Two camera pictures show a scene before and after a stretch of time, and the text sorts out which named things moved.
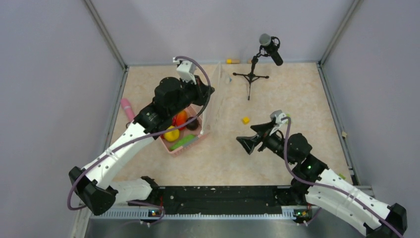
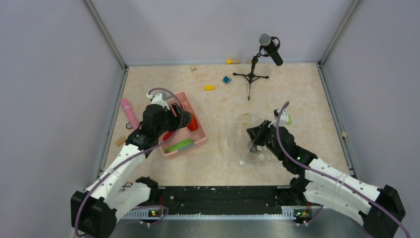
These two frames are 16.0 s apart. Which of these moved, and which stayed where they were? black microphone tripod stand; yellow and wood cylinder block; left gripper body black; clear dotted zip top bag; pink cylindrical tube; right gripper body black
Moved: clear dotted zip top bag; left gripper body black
Stayed: right gripper body black; yellow and wood cylinder block; black microphone tripod stand; pink cylindrical tube
